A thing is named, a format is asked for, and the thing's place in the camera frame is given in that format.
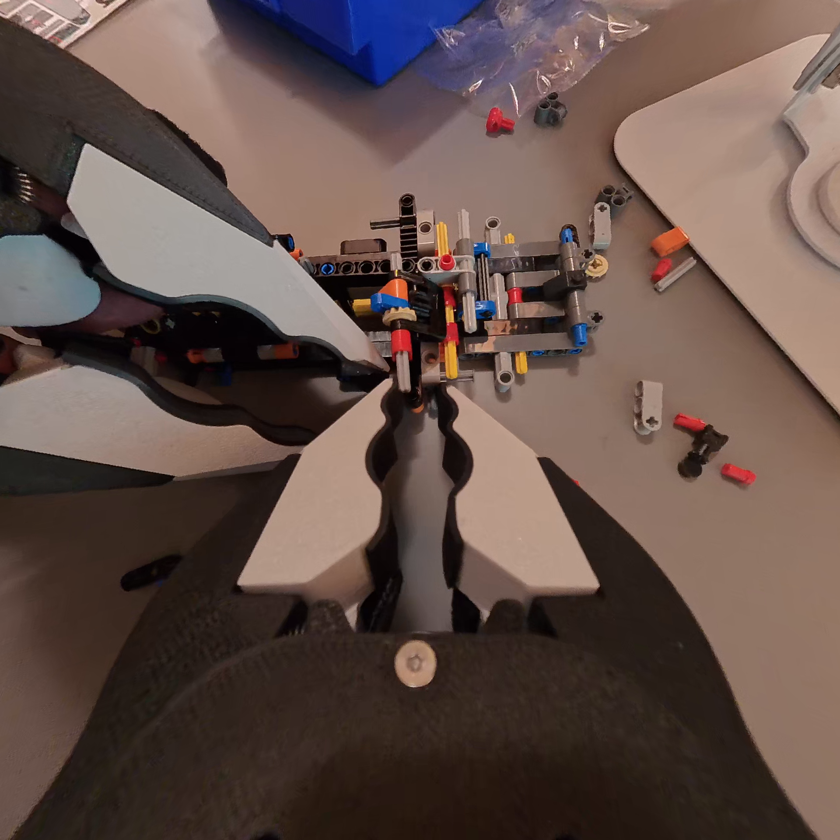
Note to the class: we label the light grey lego connector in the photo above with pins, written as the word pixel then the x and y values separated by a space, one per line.
pixel 600 223
pixel 648 407

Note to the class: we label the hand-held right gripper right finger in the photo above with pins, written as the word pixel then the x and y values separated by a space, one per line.
pixel 518 518

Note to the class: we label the dark grey lego connector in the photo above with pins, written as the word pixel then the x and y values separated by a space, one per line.
pixel 550 110
pixel 613 195

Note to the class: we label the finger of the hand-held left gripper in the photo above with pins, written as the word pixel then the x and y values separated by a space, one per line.
pixel 85 413
pixel 177 229

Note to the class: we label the clear plastic bag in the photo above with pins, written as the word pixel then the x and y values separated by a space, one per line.
pixel 538 46

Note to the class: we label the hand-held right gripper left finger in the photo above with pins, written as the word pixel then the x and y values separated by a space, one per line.
pixel 308 518

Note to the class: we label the multicoloured lego technic assembly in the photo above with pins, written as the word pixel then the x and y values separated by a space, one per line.
pixel 525 262

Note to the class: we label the orange lego liftarm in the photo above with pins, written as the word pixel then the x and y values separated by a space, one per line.
pixel 669 241

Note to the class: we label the blue plastic bin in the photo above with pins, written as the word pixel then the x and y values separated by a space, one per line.
pixel 328 26

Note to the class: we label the black lego liftarm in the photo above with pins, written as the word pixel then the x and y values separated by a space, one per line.
pixel 151 571

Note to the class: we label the red lego pin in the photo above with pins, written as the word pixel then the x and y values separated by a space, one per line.
pixel 688 422
pixel 738 473
pixel 500 121
pixel 661 269

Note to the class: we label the printed instruction sheet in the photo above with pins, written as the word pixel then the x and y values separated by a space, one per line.
pixel 65 23

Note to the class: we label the black lego joint piece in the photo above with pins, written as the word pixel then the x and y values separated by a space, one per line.
pixel 702 449

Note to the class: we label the white monitor stand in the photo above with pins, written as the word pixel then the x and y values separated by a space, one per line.
pixel 722 197

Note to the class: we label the tan round lego gear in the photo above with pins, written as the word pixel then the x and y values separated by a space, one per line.
pixel 597 266

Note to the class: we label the light grey lego axle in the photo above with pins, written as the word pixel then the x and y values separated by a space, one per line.
pixel 679 272

